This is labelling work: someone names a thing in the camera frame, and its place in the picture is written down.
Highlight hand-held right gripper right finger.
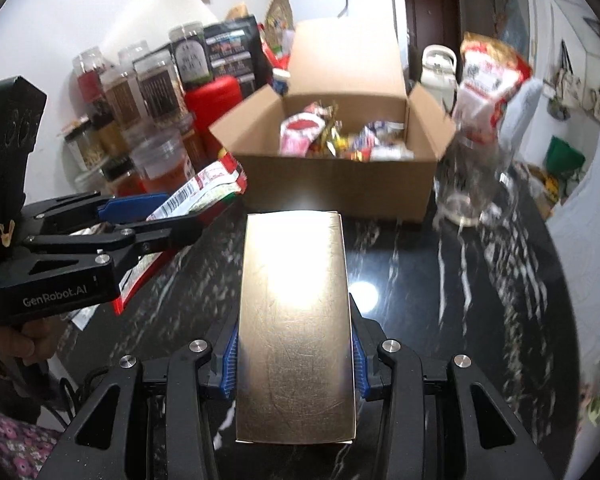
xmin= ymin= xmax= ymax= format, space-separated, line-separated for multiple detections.
xmin=349 ymin=292 xmax=556 ymax=480

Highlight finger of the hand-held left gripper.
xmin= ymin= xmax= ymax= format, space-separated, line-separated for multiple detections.
xmin=22 ymin=211 xmax=206 ymax=273
xmin=22 ymin=192 xmax=175 ymax=235

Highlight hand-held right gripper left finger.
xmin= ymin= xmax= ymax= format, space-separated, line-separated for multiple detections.
xmin=37 ymin=322 xmax=241 ymax=480

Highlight shiny gold box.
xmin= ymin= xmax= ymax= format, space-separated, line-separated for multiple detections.
xmin=235 ymin=211 xmax=357 ymax=446

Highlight red white green packet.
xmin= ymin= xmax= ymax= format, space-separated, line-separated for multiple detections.
xmin=72 ymin=152 xmax=248 ymax=331

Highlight brown cardboard box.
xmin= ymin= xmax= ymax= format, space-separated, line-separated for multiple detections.
xmin=209 ymin=19 xmax=458 ymax=223

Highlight pile of mixed snacks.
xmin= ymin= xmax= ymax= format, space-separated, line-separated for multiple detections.
xmin=300 ymin=102 xmax=416 ymax=162

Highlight person's left hand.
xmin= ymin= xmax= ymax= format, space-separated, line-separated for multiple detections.
xmin=0 ymin=312 xmax=63 ymax=376

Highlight wide jar with orange contents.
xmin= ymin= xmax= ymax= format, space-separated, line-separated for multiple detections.
xmin=130 ymin=127 xmax=196 ymax=196

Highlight small black-lid jar with nuts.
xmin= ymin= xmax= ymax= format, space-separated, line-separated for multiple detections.
xmin=62 ymin=120 xmax=106 ymax=171

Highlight jar with red-brown contents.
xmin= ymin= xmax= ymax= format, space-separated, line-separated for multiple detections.
xmin=177 ymin=112 xmax=206 ymax=171

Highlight clear jar with brown contents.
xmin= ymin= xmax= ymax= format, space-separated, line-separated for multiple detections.
xmin=100 ymin=67 xmax=143 ymax=128

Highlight clear jar with red contents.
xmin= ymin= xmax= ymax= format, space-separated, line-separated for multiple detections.
xmin=72 ymin=46 xmax=113 ymax=116

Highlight clear jar with dark label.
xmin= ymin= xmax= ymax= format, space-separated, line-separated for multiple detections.
xmin=132 ymin=50 xmax=188 ymax=126

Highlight red plastic container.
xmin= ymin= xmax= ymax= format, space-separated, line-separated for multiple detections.
xmin=185 ymin=76 xmax=243 ymax=133

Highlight clear plastic jar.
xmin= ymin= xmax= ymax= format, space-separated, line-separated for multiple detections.
xmin=117 ymin=40 xmax=151 ymax=68

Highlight clear jar with green contents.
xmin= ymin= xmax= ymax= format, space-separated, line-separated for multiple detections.
xmin=169 ymin=21 xmax=215 ymax=91

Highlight black stand-up pouch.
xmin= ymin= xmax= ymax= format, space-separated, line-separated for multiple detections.
xmin=202 ymin=15 xmax=261 ymax=98

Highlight white foam board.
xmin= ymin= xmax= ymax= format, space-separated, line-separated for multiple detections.
xmin=100 ymin=0 xmax=221 ymax=66

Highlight red paper bag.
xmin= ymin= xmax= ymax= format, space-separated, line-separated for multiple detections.
xmin=260 ymin=25 xmax=296 ymax=68

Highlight clear glass mug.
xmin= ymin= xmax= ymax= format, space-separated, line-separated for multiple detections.
xmin=432 ymin=125 xmax=518 ymax=226

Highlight floral clothing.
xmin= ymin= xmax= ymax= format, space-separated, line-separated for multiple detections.
xmin=0 ymin=404 xmax=61 ymax=480

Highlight round woven plate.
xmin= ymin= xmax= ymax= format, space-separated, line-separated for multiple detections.
xmin=265 ymin=0 xmax=296 ymax=46

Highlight green bag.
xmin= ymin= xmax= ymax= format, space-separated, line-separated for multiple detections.
xmin=545 ymin=136 xmax=586 ymax=176

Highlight small chair with blue cover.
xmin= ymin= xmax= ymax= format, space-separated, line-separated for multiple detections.
xmin=497 ymin=80 xmax=543 ymax=171

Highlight white insulated jug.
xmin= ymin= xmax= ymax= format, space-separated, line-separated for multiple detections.
xmin=420 ymin=44 xmax=458 ymax=106

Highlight white refrigerator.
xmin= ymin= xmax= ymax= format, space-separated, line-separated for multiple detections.
xmin=286 ymin=0 xmax=411 ymax=81

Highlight large red nut bag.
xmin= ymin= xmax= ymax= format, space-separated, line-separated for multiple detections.
xmin=452 ymin=31 xmax=533 ymax=146

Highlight white tote bag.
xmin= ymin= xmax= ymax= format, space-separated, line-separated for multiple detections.
xmin=550 ymin=40 xmax=581 ymax=111

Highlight dark brown door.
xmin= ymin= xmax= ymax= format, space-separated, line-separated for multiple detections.
xmin=396 ymin=0 xmax=461 ymax=81

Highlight blue hanging bag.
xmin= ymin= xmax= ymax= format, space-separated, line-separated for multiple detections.
xmin=495 ymin=0 xmax=531 ymax=56

